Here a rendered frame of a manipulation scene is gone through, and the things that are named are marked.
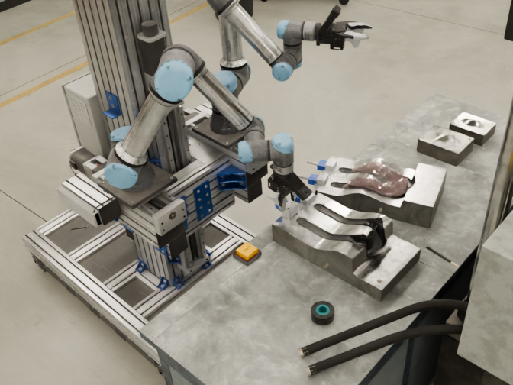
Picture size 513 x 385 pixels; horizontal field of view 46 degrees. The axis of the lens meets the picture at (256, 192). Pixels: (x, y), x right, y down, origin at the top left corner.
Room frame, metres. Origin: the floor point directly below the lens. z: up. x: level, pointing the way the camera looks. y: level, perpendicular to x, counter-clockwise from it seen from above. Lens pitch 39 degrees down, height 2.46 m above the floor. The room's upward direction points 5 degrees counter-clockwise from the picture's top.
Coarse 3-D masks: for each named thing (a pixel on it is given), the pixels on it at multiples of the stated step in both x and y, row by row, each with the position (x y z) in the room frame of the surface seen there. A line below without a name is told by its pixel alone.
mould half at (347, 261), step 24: (312, 192) 1.92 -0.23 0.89; (312, 216) 1.78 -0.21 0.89; (360, 216) 1.73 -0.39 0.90; (384, 216) 1.69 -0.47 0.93; (288, 240) 1.69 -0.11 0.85; (312, 240) 1.65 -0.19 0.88; (336, 240) 1.61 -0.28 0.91; (336, 264) 1.53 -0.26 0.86; (360, 264) 1.51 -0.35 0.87; (384, 264) 1.52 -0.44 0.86; (408, 264) 1.52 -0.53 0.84; (360, 288) 1.46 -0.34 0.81; (384, 288) 1.41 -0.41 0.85
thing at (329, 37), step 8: (320, 24) 2.25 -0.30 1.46; (336, 24) 2.22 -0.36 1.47; (344, 24) 2.21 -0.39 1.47; (320, 32) 2.22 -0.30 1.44; (328, 32) 2.20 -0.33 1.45; (320, 40) 2.22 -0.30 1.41; (328, 40) 2.21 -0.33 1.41; (336, 40) 2.18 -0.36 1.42; (344, 40) 2.21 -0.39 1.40; (336, 48) 2.19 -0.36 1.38
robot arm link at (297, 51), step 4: (284, 44) 2.26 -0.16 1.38; (296, 44) 2.24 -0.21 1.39; (300, 44) 2.25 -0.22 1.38; (284, 48) 2.26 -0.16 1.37; (288, 48) 2.24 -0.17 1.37; (292, 48) 2.24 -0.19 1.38; (296, 48) 2.24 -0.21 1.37; (300, 48) 2.25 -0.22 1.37; (284, 52) 2.22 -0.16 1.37; (288, 52) 2.21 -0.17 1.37; (292, 52) 2.21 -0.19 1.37; (296, 52) 2.23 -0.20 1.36; (300, 52) 2.25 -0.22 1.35; (296, 56) 2.21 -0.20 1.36; (300, 56) 2.24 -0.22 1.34; (300, 60) 2.25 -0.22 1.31; (300, 64) 2.25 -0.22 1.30; (296, 68) 2.24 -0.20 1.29
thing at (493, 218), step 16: (512, 96) 1.32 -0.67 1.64; (512, 112) 1.30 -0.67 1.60; (512, 128) 1.29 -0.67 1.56; (512, 144) 1.28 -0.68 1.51; (512, 160) 1.28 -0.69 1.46; (496, 176) 1.30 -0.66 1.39; (512, 176) 1.28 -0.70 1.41; (496, 192) 1.29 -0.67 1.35; (512, 192) 1.28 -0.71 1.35; (496, 208) 1.28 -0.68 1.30; (496, 224) 1.28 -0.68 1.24; (480, 240) 1.31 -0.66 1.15; (464, 320) 1.28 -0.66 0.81
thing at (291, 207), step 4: (268, 196) 1.86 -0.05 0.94; (272, 196) 1.86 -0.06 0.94; (288, 204) 1.79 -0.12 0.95; (292, 204) 1.79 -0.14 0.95; (296, 204) 1.79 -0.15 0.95; (276, 208) 1.81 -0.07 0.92; (288, 208) 1.77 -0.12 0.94; (292, 208) 1.77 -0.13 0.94; (296, 208) 1.79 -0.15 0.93; (284, 212) 1.78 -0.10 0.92; (288, 212) 1.76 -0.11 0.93; (292, 212) 1.77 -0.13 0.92; (296, 212) 1.79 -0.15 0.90; (284, 216) 1.78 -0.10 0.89; (288, 216) 1.77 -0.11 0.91; (292, 216) 1.78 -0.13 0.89
